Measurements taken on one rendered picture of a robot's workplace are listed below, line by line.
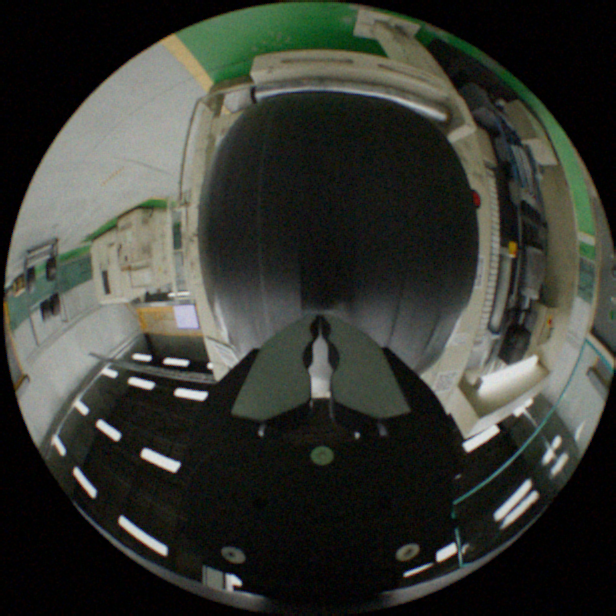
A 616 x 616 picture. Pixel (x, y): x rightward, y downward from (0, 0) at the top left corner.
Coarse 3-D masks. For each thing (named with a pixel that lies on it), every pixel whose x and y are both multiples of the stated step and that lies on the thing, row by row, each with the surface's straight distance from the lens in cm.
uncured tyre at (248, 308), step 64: (256, 128) 19; (320, 128) 17; (384, 128) 19; (256, 192) 14; (320, 192) 14; (384, 192) 15; (448, 192) 18; (256, 256) 14; (320, 256) 13; (384, 256) 14; (448, 256) 17; (256, 320) 16; (384, 320) 16; (448, 320) 19; (320, 384) 24
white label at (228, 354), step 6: (210, 342) 23; (216, 342) 22; (216, 348) 24; (222, 348) 22; (228, 348) 21; (222, 354) 24; (228, 354) 23; (234, 354) 21; (228, 360) 25; (234, 360) 23
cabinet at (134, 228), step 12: (120, 216) 544; (132, 216) 498; (144, 216) 501; (120, 228) 533; (132, 228) 493; (144, 228) 496; (120, 240) 531; (132, 240) 491; (144, 240) 493; (120, 252) 531; (132, 252) 491; (144, 252) 489; (120, 264) 534
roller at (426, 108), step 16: (304, 80) 39; (320, 80) 39; (336, 80) 39; (256, 96) 39; (272, 96) 38; (368, 96) 38; (384, 96) 39; (400, 96) 40; (416, 96) 42; (432, 112) 43; (448, 112) 45
